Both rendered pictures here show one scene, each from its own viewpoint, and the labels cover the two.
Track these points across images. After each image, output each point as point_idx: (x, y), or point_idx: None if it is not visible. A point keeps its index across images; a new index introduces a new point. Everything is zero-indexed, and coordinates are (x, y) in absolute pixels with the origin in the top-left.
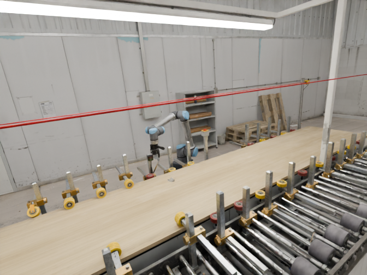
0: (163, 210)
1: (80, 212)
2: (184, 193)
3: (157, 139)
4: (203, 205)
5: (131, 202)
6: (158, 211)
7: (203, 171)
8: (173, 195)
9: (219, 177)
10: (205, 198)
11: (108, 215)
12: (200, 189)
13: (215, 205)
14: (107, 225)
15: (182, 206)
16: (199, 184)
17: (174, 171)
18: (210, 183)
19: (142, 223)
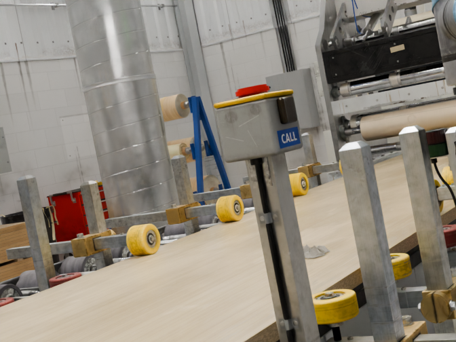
0: (220, 243)
1: None
2: (199, 264)
3: (444, 62)
4: (110, 275)
5: (340, 220)
6: (231, 240)
7: (195, 305)
8: (235, 254)
9: (90, 317)
10: (115, 280)
11: (349, 209)
12: (153, 281)
13: (74, 284)
14: (319, 211)
15: (174, 258)
16: (170, 284)
17: (355, 263)
18: (122, 298)
19: (241, 231)
